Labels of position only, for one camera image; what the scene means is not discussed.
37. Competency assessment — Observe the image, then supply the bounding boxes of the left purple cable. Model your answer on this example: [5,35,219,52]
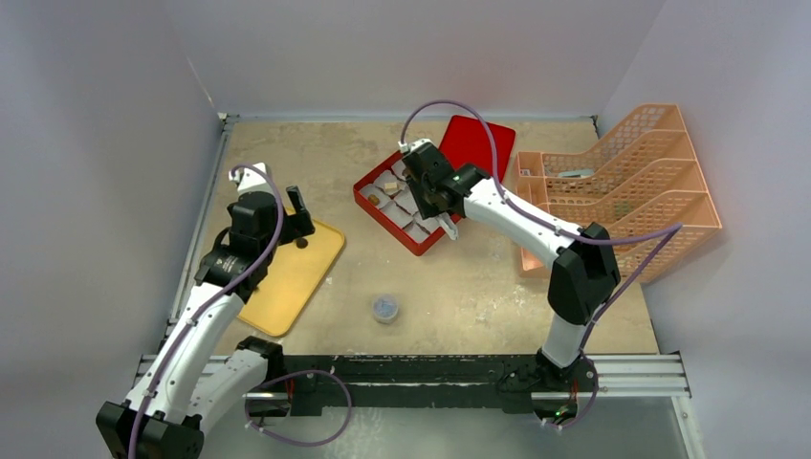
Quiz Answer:
[126,164,286,459]

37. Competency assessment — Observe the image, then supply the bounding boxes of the black metal base rail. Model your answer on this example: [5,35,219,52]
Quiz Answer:
[136,352,691,420]

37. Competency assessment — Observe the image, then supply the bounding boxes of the red compartment box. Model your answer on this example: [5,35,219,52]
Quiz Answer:
[352,151,446,256]

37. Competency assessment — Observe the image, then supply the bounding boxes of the yellow plastic tray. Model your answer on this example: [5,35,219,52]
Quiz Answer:
[237,220,345,338]

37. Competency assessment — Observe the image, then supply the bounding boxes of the red box lid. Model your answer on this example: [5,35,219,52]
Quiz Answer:
[438,115,516,181]

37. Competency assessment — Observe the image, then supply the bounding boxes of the small clear round container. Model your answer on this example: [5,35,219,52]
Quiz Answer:
[372,295,399,324]

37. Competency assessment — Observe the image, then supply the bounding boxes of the orange mesh file organizer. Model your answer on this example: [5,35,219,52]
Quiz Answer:
[513,103,722,283]

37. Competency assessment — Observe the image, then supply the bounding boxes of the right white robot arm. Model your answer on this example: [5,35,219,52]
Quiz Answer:
[399,139,621,389]

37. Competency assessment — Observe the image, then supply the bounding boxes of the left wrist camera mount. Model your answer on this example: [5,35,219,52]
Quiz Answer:
[229,163,276,199]

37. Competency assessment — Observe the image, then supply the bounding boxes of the metal tweezers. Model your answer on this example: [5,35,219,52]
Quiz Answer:
[434,212,459,241]

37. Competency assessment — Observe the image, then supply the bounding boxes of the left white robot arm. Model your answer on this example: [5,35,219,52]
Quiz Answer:
[96,186,315,458]

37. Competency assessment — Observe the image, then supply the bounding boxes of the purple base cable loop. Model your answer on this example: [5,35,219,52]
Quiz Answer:
[244,369,353,448]

